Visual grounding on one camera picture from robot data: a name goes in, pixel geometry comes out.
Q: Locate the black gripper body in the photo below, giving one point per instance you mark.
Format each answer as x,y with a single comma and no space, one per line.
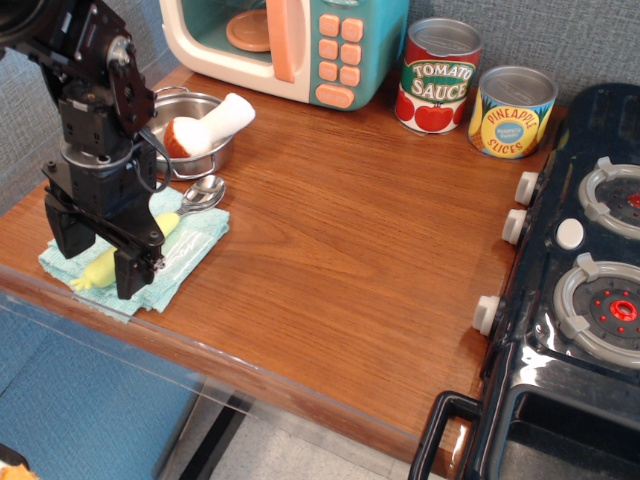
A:
111,192

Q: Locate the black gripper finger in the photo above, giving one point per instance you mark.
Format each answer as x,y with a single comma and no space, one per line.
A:
134,269
71,235

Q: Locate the spoon with yellow-green handle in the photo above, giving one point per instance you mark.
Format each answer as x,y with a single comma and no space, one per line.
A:
205,194

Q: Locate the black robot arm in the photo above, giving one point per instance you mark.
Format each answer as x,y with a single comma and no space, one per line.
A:
88,61

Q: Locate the light teal cloth napkin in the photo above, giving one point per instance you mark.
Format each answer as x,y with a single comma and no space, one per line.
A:
195,235

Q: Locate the plush mushroom toy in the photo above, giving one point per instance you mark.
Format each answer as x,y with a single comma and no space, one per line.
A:
187,137

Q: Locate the small steel pot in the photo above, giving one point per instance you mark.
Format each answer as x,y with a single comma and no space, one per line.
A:
179,101

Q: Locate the orange object bottom left corner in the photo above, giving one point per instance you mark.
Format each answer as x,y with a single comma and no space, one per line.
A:
14,466

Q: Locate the teal toy microwave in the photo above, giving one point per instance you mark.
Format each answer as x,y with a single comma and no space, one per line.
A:
333,54

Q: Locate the tomato sauce can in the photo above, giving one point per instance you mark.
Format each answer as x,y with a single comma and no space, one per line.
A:
440,61

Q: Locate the pineapple slices can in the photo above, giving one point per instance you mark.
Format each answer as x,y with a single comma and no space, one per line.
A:
512,109

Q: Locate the black toy stove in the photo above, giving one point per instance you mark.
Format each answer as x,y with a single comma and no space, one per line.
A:
560,395

